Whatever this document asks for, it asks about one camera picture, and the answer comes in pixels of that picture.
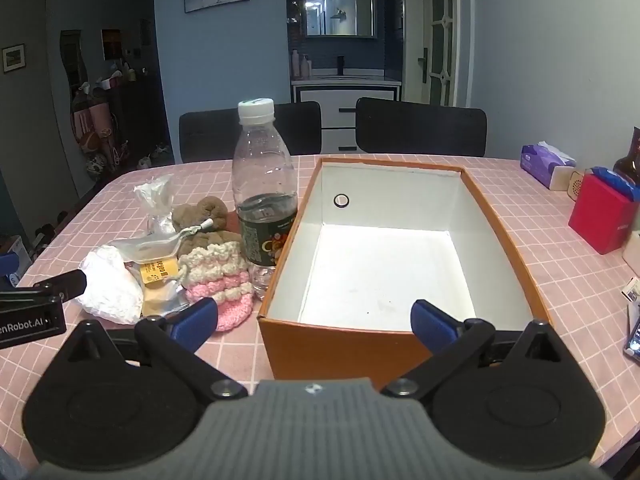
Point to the white container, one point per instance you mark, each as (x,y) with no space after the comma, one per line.
(632,255)

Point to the small wooden speaker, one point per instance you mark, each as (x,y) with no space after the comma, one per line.
(577,185)

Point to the small framed picture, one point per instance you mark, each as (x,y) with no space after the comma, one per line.
(13,58)

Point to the silver wet wipes packet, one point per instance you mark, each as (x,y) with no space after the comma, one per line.
(157,272)

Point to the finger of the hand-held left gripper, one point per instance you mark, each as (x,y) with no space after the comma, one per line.
(67,284)
(7,267)

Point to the toiletry bottles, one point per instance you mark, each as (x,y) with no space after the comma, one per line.
(300,65)

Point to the white vanity cabinet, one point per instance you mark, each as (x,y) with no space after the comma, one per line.
(330,97)

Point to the black faucet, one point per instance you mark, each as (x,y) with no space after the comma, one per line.
(341,64)

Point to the red box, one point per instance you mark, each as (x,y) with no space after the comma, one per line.
(597,215)

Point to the dark wall picture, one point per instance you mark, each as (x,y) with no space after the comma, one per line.
(111,44)

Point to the purple tissue pack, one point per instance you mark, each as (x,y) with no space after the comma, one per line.
(537,162)

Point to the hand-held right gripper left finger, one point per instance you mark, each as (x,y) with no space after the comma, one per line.
(192,319)

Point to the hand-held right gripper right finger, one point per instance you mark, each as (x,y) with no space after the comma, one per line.
(431,321)

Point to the clear plastic bag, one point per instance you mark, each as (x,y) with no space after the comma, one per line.
(152,200)

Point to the blue packet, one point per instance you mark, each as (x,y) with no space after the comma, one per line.
(612,177)

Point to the white towel with satin trim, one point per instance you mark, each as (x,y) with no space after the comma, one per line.
(107,285)

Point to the black chair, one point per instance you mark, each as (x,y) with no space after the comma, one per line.
(240,132)
(420,127)

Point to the smartphone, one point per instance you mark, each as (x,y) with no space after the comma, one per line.
(634,340)

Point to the brown plush cloth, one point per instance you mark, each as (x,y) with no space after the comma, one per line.
(200,212)

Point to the cluttered dark cabinet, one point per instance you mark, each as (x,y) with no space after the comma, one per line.
(130,120)

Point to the yellow pink fluffy item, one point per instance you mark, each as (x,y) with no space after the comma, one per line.
(220,280)

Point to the orange cardboard box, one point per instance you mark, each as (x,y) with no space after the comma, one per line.
(380,270)

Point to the framed wall mirror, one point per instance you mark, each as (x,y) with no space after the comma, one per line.
(340,0)

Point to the brown glass bottle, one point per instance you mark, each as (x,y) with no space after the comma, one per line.
(631,160)

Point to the clear plastic bottle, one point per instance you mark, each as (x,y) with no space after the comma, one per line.
(265,185)

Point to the glazed door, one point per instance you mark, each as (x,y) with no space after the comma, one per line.
(440,35)

